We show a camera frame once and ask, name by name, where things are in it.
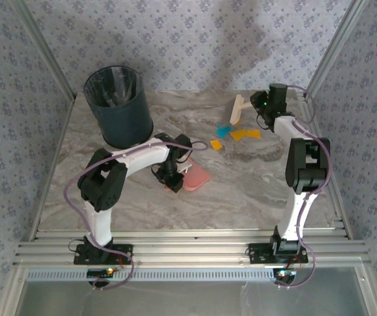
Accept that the cream hand brush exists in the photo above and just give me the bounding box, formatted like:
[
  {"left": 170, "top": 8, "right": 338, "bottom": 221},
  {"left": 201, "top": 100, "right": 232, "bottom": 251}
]
[{"left": 224, "top": 94, "right": 253, "bottom": 126}]

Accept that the pink plastic dustpan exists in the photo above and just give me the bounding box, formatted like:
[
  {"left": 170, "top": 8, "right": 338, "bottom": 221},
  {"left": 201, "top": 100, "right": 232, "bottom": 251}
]
[{"left": 164, "top": 157, "right": 213, "bottom": 194}]

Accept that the blue paper scrap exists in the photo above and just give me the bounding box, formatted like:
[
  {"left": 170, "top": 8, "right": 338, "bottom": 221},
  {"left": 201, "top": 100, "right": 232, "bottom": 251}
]
[{"left": 215, "top": 122, "right": 233, "bottom": 140}]

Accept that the dark blue waste bin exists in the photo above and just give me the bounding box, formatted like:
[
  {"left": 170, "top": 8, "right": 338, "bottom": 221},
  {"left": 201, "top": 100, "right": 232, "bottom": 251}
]
[{"left": 83, "top": 65, "right": 155, "bottom": 149}]

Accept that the clear plastic bin liner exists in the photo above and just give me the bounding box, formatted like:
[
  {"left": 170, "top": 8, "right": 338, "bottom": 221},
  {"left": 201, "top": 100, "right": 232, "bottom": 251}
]
[{"left": 86, "top": 67, "right": 141, "bottom": 108}]

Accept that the metal sheet panel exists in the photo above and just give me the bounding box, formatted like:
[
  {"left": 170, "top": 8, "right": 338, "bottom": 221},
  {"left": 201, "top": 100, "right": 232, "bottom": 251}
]
[{"left": 12, "top": 267, "right": 377, "bottom": 316}]

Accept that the small circuit board with LED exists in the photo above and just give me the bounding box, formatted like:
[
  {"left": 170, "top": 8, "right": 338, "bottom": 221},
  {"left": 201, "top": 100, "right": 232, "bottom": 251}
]
[
  {"left": 272, "top": 269, "right": 298, "bottom": 279},
  {"left": 86, "top": 268, "right": 115, "bottom": 278}
]

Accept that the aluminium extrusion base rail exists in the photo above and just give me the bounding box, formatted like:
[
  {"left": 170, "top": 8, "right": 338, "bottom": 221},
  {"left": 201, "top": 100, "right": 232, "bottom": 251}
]
[{"left": 13, "top": 228, "right": 372, "bottom": 268}]

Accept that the aluminium frame post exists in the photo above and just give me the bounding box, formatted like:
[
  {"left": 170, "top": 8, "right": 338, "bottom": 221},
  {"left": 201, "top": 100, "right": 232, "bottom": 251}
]
[
  {"left": 9, "top": 0, "right": 78, "bottom": 101},
  {"left": 302, "top": 0, "right": 372, "bottom": 100}
]

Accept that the grey slotted cable duct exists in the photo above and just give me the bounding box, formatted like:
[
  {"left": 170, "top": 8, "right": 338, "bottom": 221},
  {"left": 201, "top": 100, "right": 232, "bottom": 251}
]
[{"left": 26, "top": 267, "right": 276, "bottom": 282}]

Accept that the aluminium table side rail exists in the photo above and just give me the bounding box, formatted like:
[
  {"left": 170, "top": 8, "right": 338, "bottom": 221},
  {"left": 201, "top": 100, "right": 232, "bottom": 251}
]
[
  {"left": 26, "top": 93, "right": 78, "bottom": 243},
  {"left": 301, "top": 93, "right": 354, "bottom": 240}
]

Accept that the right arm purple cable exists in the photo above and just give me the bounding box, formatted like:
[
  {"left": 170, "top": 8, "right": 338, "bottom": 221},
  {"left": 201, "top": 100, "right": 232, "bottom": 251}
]
[{"left": 275, "top": 84, "right": 331, "bottom": 290}]

